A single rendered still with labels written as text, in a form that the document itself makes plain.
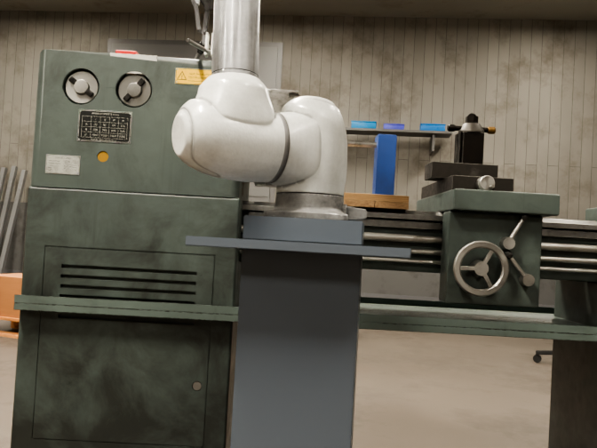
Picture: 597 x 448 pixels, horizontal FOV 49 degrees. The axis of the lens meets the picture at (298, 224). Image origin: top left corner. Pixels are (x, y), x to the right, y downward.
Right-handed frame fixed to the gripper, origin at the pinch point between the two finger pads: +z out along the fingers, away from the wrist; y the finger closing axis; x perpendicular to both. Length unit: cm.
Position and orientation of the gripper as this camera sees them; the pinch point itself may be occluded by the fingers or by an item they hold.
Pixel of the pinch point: (210, 45)
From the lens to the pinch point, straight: 208.2
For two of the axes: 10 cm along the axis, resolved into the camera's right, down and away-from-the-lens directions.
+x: -0.2, 0.3, 10.0
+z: -0.6, 10.0, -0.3
